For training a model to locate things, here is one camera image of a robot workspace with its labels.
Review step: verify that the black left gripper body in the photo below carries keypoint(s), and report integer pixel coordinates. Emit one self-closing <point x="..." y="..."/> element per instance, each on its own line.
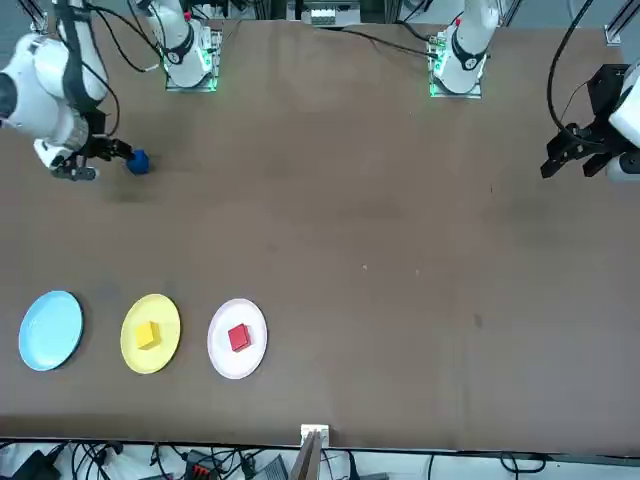
<point x="607" y="90"/>

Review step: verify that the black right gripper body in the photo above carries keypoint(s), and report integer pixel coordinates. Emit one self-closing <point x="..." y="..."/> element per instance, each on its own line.
<point x="91" y="131"/>

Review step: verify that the blue cube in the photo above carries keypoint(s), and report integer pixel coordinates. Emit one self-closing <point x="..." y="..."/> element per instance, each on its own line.
<point x="138" y="162"/>

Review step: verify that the yellow cube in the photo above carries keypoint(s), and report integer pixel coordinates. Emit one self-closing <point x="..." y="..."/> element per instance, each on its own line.
<point x="149" y="336"/>

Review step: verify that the red cube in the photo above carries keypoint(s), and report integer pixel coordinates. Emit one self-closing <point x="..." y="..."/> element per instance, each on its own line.
<point x="239" y="338"/>

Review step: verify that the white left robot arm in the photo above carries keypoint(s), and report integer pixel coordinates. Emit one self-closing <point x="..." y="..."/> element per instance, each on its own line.
<point x="467" y="55"/>

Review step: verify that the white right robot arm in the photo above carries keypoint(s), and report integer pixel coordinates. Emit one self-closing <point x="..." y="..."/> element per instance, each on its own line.
<point x="45" y="75"/>

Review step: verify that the light blue plate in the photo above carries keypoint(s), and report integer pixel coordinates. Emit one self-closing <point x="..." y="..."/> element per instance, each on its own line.
<point x="50" y="331"/>

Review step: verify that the yellow plate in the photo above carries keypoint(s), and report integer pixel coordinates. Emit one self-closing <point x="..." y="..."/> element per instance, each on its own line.
<point x="150" y="360"/>

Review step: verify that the white plate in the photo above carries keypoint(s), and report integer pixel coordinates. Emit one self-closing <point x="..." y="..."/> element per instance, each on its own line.
<point x="237" y="365"/>

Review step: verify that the large black device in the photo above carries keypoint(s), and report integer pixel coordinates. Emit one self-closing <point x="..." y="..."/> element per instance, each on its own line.
<point x="35" y="467"/>

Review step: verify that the black power strip orange switches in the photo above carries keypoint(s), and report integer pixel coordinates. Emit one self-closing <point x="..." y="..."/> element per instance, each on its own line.
<point x="198" y="467"/>

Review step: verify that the aluminium frame post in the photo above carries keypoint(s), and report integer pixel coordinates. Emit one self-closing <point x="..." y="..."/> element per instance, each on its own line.
<point x="617" y="25"/>
<point x="315" y="450"/>

